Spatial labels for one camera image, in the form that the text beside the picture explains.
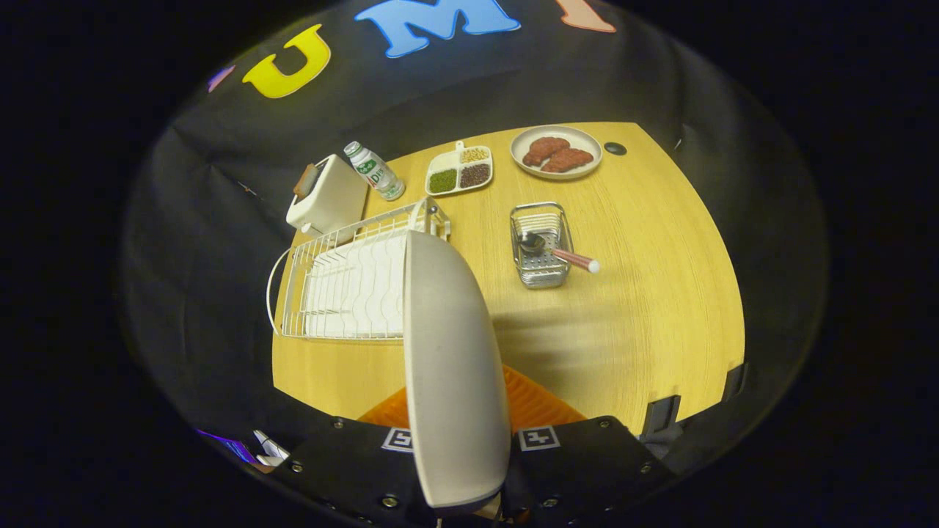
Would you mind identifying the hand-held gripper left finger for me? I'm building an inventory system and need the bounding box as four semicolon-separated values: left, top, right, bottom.
282;387;441;527

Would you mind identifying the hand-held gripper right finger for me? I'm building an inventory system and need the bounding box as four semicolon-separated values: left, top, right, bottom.
503;364;676;527

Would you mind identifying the beige round plate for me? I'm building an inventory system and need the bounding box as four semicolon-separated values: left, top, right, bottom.
403;230;512;510

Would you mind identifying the white wire dish rack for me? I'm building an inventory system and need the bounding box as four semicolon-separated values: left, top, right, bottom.
266;197;452;342

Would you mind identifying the metal wire basket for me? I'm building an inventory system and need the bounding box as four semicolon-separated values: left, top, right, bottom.
510;202;574;289

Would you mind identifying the spoon with pink handle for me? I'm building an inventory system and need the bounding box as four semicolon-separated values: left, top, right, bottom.
518;232;601;274

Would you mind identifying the divided dish of beans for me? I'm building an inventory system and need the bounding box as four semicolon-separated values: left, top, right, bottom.
425;141;494;197

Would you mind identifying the beige plate with meat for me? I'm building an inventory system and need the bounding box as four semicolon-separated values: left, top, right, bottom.
510;125;604;181

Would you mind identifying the black backdrop cloth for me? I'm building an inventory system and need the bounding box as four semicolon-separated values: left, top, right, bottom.
117;0;830;477

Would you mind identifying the white toaster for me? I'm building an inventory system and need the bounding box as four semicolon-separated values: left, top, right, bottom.
285;154;369;237

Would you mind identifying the white and green bottle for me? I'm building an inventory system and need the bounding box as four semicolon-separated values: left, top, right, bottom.
344;141;406;202

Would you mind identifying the brown meat piece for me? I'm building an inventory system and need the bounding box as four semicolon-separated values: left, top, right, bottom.
522;136;571;167
541;148;595;174

